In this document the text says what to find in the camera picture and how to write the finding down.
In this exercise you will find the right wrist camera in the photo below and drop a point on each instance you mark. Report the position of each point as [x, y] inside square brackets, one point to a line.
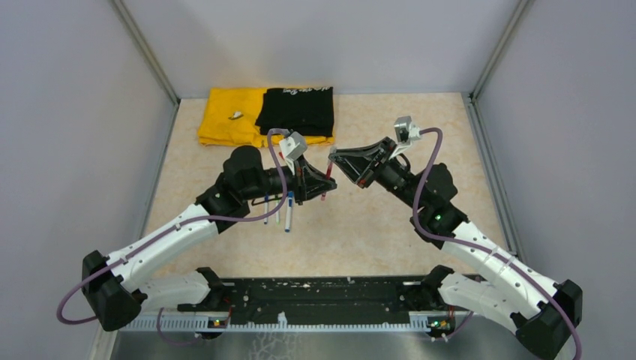
[406, 133]

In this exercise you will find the large white blue marker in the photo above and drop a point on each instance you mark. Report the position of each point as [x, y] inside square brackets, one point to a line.
[289, 212]

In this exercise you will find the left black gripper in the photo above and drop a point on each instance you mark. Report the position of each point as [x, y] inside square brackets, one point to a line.
[300, 181]

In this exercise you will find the white blue-ended marker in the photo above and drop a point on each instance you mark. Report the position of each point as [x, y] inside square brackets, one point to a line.
[266, 209]

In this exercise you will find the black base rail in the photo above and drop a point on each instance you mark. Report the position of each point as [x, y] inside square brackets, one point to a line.
[329, 303]

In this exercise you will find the black folded shirt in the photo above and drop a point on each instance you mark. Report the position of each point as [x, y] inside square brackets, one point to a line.
[309, 111]

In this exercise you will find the yellow folded shirt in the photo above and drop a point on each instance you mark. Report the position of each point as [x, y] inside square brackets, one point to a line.
[229, 119]

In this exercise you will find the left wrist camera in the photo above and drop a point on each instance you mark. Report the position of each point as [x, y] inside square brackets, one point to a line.
[292, 147]

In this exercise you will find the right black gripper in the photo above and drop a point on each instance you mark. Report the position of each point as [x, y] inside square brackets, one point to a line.
[367, 157]

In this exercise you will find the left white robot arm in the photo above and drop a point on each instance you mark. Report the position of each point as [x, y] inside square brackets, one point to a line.
[119, 286]

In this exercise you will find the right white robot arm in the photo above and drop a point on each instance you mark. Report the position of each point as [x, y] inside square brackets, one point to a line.
[542, 314]

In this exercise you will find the white green-tipped pen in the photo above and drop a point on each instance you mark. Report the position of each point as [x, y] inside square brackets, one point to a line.
[278, 214]

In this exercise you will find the red gel pen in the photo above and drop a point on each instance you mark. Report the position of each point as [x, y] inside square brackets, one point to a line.
[328, 173]

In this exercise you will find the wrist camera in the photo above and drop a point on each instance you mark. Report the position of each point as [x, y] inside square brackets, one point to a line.
[406, 133]
[292, 147]

